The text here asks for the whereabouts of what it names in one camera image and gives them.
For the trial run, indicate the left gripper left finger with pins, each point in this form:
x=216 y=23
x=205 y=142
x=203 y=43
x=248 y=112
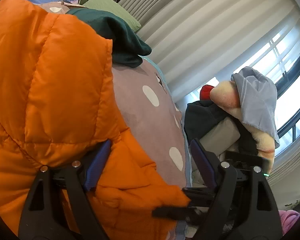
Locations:
x=43 y=215

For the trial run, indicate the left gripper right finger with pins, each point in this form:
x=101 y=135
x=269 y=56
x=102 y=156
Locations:
x=240 y=209

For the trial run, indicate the orange puffer jacket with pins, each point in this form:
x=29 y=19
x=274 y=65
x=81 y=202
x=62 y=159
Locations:
x=22 y=37

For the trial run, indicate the pink hoodie sleeve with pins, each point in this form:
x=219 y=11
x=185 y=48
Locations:
x=288 y=219

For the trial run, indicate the black garment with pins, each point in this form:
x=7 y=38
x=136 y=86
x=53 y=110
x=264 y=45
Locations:
x=200 y=117

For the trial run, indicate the mauve deer print bedsheet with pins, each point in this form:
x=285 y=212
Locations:
x=150 y=117

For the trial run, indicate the grey blue cloth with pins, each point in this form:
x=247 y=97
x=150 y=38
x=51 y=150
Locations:
x=258 y=96

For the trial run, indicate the folded dark green garment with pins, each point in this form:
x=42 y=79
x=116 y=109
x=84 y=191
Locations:
x=128 y=49

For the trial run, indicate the grey pleated curtain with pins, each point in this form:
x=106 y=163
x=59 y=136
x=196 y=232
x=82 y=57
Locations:
x=193 y=40

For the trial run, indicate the green pillow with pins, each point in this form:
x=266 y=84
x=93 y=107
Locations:
x=116 y=9

